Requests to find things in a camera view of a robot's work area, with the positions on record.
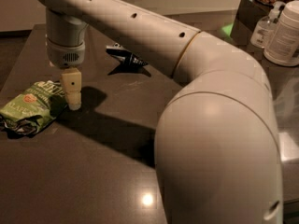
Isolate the green jalapeno chip bag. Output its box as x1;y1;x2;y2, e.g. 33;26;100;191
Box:
0;80;67;135

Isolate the white wipes canister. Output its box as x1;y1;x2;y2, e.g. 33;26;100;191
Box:
263;0;299;67

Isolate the black shelf stand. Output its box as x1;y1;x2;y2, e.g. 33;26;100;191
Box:
230;0;271;46

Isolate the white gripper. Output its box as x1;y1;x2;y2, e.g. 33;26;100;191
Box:
46;39;85;111

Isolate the clear sanitizer bottle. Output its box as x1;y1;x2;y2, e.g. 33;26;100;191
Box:
250;1;285;49

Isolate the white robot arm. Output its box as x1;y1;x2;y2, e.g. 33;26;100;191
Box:
38;0;283;224

